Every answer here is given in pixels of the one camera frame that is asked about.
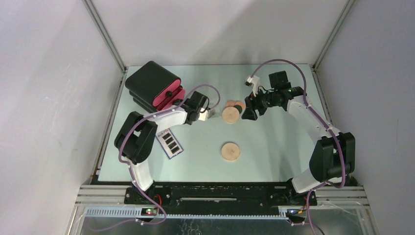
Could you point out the orange round sponge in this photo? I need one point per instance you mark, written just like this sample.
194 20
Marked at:
230 103
241 104

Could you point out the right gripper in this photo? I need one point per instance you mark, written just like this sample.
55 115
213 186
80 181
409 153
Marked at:
249 112

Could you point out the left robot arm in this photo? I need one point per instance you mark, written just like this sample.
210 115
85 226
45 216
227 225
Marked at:
137 135

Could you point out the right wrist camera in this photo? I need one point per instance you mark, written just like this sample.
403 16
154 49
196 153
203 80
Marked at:
253 82

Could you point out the large beige sponge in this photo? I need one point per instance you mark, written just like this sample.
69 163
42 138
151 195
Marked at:
230 115

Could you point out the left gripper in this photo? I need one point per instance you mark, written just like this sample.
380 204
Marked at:
184 102

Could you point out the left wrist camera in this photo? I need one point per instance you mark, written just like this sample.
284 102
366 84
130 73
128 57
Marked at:
203 115

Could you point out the clear bag of clips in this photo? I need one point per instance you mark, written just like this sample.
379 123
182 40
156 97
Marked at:
211 108

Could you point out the beige round sponge lower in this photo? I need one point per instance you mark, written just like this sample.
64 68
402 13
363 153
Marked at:
230 151

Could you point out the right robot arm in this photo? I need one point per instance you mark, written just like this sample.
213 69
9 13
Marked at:
333 157

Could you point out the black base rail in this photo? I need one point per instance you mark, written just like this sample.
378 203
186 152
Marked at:
220 198

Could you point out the bob pin card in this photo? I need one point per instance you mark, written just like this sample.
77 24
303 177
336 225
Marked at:
169 143

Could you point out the black pink drawer organizer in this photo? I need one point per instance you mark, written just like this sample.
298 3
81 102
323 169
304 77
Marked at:
147 82

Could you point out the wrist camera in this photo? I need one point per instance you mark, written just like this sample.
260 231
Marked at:
253 82
203 115

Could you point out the dark green round sponge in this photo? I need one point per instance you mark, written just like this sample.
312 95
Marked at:
239 108

